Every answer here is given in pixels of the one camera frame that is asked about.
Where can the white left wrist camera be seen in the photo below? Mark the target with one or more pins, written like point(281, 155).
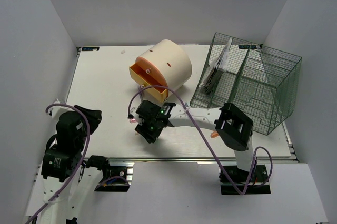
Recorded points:
point(56, 111)

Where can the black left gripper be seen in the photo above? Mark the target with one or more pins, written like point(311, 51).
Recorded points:
point(94, 116)

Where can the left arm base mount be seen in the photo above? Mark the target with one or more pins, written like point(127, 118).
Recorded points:
point(114, 178)

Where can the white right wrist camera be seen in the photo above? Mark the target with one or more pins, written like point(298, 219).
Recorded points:
point(133, 114)

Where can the black table corner label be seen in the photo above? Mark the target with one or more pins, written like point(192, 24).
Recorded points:
point(90, 49)

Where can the white silver-spined booklet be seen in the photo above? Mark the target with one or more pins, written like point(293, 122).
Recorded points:
point(217, 67)

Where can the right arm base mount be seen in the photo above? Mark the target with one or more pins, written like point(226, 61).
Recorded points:
point(257, 184)

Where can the green wire mesh organizer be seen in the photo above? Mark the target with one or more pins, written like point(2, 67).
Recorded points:
point(261, 81)

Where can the cream round drawer box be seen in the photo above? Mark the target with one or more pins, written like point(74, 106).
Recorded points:
point(165, 64)

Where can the orange highlighter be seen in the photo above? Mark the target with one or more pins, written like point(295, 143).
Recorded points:
point(214, 134)

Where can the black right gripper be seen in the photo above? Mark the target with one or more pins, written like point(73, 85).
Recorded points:
point(150, 136)

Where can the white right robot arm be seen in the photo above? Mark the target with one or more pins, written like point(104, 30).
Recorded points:
point(233, 126)

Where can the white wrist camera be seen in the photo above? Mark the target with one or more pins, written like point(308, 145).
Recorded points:
point(133, 114)
point(56, 111)

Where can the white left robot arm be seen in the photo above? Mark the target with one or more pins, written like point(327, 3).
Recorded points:
point(68, 180)

